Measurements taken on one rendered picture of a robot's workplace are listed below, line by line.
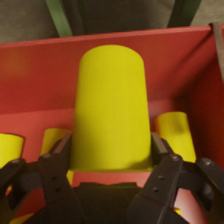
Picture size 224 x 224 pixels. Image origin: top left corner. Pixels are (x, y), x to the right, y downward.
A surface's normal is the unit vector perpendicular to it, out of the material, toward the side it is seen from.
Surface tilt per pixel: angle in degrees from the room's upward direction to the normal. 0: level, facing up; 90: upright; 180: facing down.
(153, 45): 90
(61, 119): 0
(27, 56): 90
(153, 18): 0
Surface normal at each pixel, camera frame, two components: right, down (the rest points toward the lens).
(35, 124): -0.03, -0.39
